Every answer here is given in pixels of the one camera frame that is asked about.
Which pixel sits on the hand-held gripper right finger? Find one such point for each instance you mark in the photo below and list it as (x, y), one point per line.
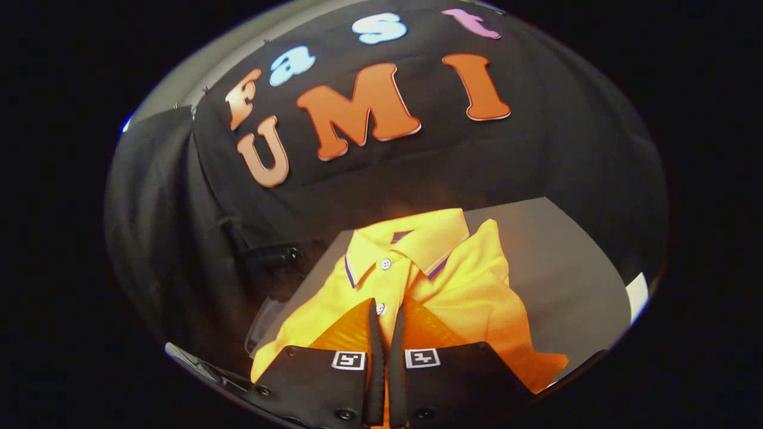
(397, 369)

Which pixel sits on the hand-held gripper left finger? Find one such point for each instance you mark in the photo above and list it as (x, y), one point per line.
(377, 369)

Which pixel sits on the yellow polo shirt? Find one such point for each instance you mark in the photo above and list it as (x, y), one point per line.
(465, 280)

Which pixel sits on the white object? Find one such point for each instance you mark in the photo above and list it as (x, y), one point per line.
(638, 298)

